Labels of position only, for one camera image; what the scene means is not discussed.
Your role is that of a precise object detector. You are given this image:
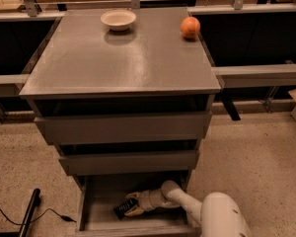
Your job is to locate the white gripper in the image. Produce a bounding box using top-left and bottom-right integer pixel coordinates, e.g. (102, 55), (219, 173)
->
(124, 189), (175, 217)

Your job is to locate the dark blueberry rxbar wrapper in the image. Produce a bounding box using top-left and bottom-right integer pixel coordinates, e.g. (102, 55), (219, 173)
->
(113, 198), (137, 220)

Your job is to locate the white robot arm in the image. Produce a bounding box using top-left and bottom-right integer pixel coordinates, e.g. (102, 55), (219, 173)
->
(122, 181), (253, 237)

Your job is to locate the grey open bottom drawer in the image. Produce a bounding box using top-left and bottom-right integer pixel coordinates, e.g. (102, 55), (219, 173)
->
(76, 171), (201, 237)

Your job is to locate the grey middle drawer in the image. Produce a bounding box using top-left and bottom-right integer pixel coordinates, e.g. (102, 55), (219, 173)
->
(59, 150), (199, 176)

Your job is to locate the grey drawer cabinet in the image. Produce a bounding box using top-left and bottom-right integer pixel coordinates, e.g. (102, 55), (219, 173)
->
(21, 8), (220, 237)

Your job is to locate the grey top drawer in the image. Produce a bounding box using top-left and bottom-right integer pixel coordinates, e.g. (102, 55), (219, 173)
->
(35, 112), (212, 145)

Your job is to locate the black pole on floor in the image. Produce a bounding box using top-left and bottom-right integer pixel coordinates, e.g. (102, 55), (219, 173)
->
(18, 189), (40, 237)

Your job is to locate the white paper bowl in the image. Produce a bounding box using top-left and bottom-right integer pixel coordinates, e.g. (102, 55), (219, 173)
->
(101, 9), (136, 32)

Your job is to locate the orange fruit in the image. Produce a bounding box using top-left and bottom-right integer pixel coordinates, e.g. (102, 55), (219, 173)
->
(181, 17), (200, 40)

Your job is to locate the black cable on floor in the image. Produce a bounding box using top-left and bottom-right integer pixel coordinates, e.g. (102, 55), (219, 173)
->
(0, 203), (77, 227)

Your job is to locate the grey metal rail frame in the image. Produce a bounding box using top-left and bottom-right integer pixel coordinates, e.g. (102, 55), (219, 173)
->
(0, 8), (296, 118)

